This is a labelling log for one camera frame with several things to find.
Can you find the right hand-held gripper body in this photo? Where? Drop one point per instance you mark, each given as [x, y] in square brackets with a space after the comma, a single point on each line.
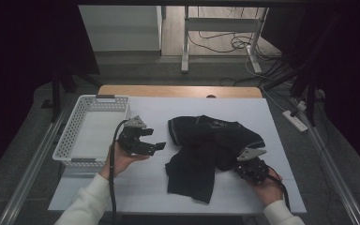
[251, 170]

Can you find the white metal desk frame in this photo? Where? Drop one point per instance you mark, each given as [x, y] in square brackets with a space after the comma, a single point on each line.
[222, 24]

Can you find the white plug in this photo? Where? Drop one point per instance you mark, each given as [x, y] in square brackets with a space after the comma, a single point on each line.
[301, 106]

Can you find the black stand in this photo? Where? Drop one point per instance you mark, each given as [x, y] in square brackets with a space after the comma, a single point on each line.
[55, 100]
[311, 106]

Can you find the person's right hand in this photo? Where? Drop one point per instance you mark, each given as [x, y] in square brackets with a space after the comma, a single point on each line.
[268, 190]

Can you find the dark navy sweater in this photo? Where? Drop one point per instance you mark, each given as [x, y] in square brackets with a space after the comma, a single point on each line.
[200, 162]

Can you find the white cabinet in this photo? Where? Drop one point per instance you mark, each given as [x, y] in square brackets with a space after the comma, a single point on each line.
[122, 28]

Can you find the white power strip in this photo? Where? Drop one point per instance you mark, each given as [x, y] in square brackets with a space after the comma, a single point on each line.
[295, 122]

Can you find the white perforated plastic basket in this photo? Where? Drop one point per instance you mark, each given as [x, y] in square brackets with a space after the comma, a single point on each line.
[97, 134]

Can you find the aluminium rail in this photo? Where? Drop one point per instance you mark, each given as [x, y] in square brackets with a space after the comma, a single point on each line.
[28, 175]
[334, 175]

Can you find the person's left hand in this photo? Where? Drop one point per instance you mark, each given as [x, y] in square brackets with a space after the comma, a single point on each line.
[118, 162]

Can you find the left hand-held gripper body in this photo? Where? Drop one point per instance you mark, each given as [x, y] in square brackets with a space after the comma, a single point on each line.
[131, 137]

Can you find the dark curtain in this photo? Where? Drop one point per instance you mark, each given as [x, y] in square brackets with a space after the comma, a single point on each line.
[12, 62]
[356, 78]

